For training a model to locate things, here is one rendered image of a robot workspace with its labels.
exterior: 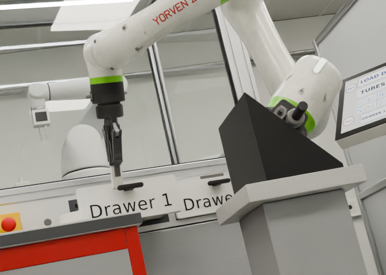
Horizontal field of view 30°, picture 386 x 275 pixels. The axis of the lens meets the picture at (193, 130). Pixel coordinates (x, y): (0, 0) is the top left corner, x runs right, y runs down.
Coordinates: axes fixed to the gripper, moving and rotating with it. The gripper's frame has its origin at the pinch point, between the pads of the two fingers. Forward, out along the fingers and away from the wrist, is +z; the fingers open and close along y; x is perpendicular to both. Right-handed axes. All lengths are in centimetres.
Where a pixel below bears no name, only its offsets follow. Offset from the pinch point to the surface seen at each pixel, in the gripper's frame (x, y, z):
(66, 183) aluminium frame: -11.0, -17.7, 2.1
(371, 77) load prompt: 93, -11, -20
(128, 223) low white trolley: -9.8, 46.8, 4.7
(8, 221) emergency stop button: -29.9, -7.7, 9.0
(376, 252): 187, -160, 85
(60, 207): -14.1, -15.6, 8.6
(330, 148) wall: 255, -315, 41
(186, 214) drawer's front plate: 23.2, -11.1, 16.0
